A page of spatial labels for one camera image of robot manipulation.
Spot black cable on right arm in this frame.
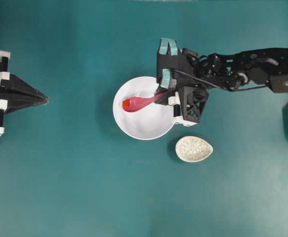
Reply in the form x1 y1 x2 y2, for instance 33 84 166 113
170 69 269 93

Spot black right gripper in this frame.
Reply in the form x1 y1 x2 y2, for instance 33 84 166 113
156 38 199 88

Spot large white round bowl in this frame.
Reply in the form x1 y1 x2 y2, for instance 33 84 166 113
113 76 173 140

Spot small red block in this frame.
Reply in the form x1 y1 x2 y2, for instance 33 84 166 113
122 99 129 110

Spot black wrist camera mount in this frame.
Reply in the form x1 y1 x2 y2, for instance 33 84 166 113
168 86 209 127

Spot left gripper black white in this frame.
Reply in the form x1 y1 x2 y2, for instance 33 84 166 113
0 50 49 137

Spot pink plastic spoon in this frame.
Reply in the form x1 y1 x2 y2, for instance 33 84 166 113
124 91 167 113

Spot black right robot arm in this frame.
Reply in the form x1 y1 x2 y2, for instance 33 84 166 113
156 38 288 93

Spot speckled egg-shaped dish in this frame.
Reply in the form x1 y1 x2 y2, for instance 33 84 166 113
175 136 213 163

